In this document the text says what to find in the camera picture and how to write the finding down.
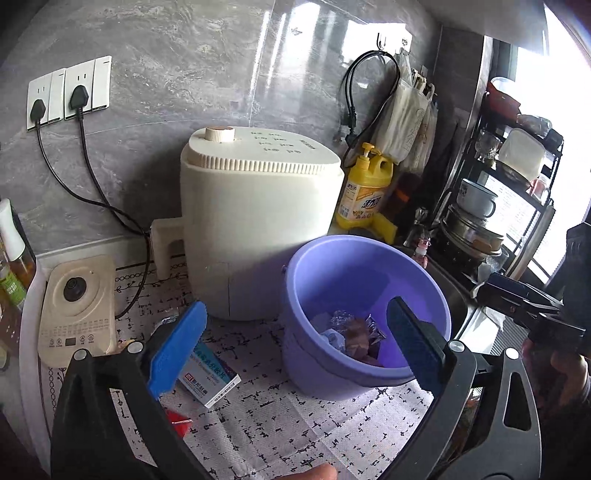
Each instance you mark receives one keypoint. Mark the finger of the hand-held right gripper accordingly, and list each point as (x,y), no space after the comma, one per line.
(517,295)

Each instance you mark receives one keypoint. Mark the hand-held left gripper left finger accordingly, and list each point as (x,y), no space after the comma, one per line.
(178,350)

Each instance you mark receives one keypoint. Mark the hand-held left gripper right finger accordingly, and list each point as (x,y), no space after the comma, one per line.
(413,344)

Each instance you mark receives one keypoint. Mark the silver foil wrapper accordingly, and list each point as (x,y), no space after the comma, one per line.
(168,319)

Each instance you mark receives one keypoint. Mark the blue white medicine box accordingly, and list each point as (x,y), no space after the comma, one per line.
(212,381)

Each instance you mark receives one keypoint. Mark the brown paper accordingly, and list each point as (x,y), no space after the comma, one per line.
(358,337)

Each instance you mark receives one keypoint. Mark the red wrapper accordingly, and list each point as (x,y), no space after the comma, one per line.
(178,422)

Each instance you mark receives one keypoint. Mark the blue white wrapper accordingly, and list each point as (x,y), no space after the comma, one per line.
(332,340)

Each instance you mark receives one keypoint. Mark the purple plastic bucket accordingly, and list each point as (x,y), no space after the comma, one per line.
(351,281)

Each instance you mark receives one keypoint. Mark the person's right hand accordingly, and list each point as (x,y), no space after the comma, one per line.
(572,376)

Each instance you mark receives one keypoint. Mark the person's left hand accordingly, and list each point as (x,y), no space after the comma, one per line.
(304,473)

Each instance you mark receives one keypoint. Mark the steel sink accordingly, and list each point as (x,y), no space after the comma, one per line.
(461,300)

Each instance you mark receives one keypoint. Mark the stack of steel pots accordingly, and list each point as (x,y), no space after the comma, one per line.
(466,230)

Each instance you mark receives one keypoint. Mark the black pot rack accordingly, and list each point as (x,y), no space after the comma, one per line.
(549,194)

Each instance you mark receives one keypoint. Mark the white enamel mug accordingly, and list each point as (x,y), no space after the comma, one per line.
(475,198)

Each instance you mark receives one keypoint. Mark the cream blender base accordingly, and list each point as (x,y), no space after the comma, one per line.
(76,318)

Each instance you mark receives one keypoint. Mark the yellow sponge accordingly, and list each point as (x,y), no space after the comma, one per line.
(385,228)

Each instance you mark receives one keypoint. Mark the white patterned table mat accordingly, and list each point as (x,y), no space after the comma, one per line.
(277,424)

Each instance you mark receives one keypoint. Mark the white lidded container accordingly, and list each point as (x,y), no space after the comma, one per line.
(521,154)

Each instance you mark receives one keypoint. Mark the cream air fryer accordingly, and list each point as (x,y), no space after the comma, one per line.
(258,221)

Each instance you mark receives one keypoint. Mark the clear glass cup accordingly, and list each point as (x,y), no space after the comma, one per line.
(487,145)

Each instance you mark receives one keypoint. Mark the yellow dish soap bottle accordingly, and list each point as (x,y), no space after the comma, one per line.
(364,194)

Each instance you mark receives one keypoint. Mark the white top oil sprayer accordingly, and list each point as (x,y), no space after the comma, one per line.
(11,240)

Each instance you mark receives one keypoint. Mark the red bowl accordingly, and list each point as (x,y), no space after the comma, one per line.
(505,94)

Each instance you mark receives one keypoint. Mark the hanging plastic bags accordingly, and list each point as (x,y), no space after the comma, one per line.
(406,120)

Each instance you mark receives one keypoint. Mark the black power plug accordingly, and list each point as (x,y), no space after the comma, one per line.
(38,113)
(78,99)

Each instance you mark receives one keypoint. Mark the white wall socket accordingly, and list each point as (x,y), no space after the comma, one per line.
(99,83)
(55,92)

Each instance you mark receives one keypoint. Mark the wall hook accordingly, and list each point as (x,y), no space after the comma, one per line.
(381,40)

